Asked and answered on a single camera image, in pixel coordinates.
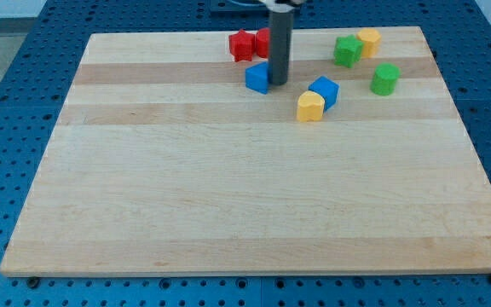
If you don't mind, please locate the blue cube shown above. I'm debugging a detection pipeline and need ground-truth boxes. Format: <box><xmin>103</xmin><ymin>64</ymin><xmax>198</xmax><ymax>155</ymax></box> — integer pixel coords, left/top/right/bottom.
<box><xmin>308</xmin><ymin>76</ymin><xmax>339</xmax><ymax>112</ymax></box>

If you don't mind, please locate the blue triangular block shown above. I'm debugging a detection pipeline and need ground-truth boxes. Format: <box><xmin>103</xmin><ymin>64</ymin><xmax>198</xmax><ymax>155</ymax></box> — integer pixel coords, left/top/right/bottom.
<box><xmin>245</xmin><ymin>62</ymin><xmax>269</xmax><ymax>95</ymax></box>

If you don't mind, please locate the yellow heart block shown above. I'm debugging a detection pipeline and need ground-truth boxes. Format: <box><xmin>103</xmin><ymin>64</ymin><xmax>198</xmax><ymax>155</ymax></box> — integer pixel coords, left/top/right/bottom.
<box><xmin>296</xmin><ymin>90</ymin><xmax>325</xmax><ymax>122</ymax></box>

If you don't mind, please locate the wooden board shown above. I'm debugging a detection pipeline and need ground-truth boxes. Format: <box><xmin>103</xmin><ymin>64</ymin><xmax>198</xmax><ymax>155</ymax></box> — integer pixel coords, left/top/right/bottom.
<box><xmin>0</xmin><ymin>26</ymin><xmax>491</xmax><ymax>278</ymax></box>

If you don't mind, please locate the red star block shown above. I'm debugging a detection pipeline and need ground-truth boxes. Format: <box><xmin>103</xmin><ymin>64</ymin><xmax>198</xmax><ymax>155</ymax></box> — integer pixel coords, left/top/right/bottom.
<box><xmin>228</xmin><ymin>29</ymin><xmax>255</xmax><ymax>62</ymax></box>

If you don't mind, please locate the red round block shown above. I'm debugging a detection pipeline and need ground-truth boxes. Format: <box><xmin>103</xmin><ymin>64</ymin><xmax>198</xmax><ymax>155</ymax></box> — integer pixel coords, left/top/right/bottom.
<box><xmin>255</xmin><ymin>27</ymin><xmax>270</xmax><ymax>58</ymax></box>

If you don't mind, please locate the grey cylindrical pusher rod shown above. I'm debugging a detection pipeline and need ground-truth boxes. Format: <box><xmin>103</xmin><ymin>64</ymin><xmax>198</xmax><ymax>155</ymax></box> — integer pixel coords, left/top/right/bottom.
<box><xmin>268</xmin><ymin>11</ymin><xmax>294</xmax><ymax>85</ymax></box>

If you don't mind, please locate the green star block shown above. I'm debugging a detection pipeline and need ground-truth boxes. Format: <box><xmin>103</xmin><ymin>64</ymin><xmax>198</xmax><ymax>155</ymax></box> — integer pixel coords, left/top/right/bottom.
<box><xmin>333</xmin><ymin>35</ymin><xmax>364</xmax><ymax>68</ymax></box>

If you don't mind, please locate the green cylinder block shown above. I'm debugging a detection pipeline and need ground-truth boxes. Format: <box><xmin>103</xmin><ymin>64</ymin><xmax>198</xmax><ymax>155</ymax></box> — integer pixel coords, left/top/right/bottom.
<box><xmin>370</xmin><ymin>62</ymin><xmax>401</xmax><ymax>96</ymax></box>

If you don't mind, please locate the yellow hexagon block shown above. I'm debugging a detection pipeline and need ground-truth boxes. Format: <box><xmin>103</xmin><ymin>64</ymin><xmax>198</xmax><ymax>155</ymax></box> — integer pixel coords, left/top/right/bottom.
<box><xmin>356</xmin><ymin>28</ymin><xmax>382</xmax><ymax>58</ymax></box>

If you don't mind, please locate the dark blue base plate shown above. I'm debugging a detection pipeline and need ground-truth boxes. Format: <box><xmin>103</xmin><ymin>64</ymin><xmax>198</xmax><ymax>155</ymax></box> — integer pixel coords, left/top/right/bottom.
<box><xmin>209</xmin><ymin>0</ymin><xmax>302</xmax><ymax>18</ymax></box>

